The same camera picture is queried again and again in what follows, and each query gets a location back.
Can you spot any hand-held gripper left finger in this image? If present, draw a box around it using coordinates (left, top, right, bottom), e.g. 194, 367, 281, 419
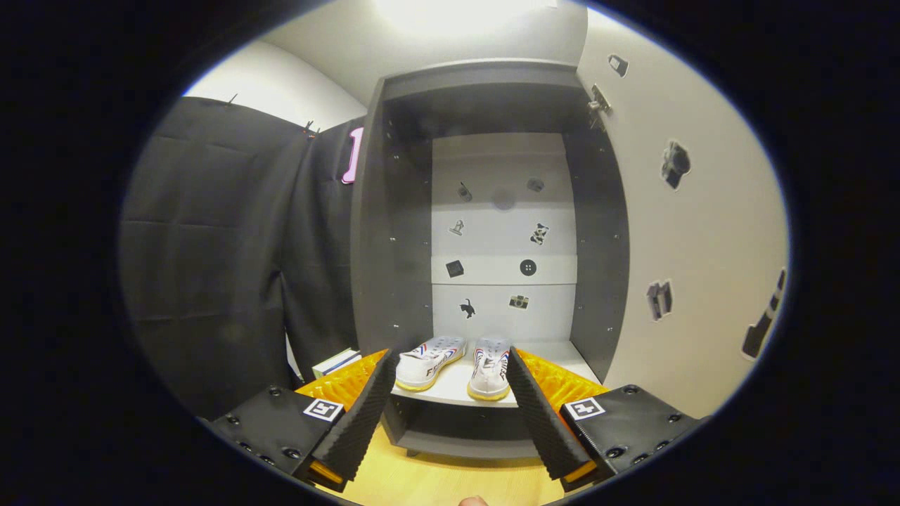
210, 349, 397, 493

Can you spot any white canvas shoe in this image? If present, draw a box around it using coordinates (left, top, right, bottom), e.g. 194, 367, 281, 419
395, 336, 467, 392
467, 337, 513, 401

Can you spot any large ceiling light panel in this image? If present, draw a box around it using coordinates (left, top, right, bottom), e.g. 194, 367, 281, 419
373, 0, 563, 39

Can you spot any black backdrop cloth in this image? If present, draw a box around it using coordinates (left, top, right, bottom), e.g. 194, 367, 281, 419
118, 95, 366, 422

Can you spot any green book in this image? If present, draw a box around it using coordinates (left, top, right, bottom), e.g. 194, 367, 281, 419
311, 349, 352, 380

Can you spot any dark grey shoe cabinet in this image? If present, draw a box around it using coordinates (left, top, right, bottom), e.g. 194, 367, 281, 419
349, 58, 630, 461

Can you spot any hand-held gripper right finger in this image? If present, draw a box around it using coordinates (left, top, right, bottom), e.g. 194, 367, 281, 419
506, 346, 700, 494

